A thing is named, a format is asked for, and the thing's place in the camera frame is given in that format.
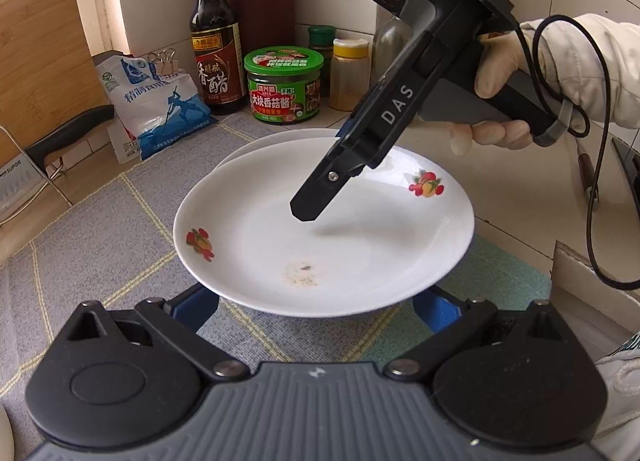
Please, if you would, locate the brown handled tool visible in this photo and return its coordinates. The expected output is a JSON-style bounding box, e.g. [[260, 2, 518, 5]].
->
[[576, 151, 602, 213]]

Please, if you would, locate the metal wire rack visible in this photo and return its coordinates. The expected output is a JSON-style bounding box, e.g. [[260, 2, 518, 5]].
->
[[0, 124, 74, 208]]

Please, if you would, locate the person's right forearm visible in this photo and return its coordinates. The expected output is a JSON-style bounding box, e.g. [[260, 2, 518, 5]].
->
[[520, 12, 640, 129]]

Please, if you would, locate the yellow lid spice jar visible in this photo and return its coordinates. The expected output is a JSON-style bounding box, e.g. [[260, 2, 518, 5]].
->
[[329, 38, 372, 112]]

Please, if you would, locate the person's white jacket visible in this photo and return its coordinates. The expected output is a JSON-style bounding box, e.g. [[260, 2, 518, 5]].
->
[[594, 331, 640, 461]]

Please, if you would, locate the green cap small bottle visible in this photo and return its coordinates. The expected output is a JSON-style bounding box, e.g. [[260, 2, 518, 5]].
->
[[307, 25, 336, 98]]

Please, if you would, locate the white plate fruit print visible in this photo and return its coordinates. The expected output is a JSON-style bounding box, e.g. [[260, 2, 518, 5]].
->
[[212, 128, 351, 177], [172, 137, 476, 318]]

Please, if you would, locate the black handled cleaver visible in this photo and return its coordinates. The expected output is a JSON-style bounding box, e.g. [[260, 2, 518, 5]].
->
[[0, 105, 117, 222]]

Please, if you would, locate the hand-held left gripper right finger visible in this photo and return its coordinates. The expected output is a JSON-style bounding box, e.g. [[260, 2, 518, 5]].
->
[[385, 286, 576, 385]]

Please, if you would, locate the person's right hand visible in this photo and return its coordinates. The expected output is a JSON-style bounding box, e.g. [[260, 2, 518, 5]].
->
[[449, 24, 563, 157]]

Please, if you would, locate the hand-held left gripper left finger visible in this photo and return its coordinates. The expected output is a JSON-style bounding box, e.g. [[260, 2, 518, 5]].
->
[[62, 284, 251, 383]]

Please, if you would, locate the dark red knife block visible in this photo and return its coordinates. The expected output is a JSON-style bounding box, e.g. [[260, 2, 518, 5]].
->
[[215, 0, 299, 112]]

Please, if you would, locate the clear glass bottle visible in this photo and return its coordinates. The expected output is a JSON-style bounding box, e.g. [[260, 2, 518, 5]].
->
[[374, 11, 417, 92]]

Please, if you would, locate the dark vinegar bottle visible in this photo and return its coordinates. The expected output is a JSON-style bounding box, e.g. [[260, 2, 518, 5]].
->
[[189, 0, 247, 116]]

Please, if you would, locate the white blue salt bag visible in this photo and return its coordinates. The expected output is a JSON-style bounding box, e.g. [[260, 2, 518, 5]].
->
[[95, 54, 219, 164]]

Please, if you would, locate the black cable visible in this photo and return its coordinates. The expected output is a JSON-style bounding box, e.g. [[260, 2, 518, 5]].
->
[[515, 15, 640, 292]]

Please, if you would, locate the green lid sauce jar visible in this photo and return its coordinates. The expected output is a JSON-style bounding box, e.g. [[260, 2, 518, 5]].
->
[[243, 46, 326, 126]]

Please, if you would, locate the bamboo cutting board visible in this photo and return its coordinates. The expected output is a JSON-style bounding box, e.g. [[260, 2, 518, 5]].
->
[[0, 0, 115, 152]]

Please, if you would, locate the grey blue checked towel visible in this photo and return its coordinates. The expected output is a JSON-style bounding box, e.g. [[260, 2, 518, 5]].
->
[[0, 111, 556, 397]]

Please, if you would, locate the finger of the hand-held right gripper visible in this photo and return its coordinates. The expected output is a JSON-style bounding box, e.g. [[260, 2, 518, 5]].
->
[[290, 138, 387, 223]]

